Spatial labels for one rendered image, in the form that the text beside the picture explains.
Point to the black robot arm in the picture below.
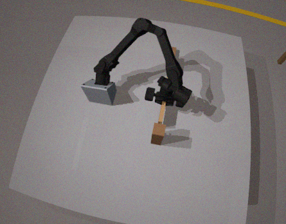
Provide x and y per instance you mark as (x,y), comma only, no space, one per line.
(172,84)

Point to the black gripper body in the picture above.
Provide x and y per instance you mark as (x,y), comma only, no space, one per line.
(150,94)

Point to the long wooden bed rail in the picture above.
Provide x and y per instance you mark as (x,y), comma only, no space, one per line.
(162,112)

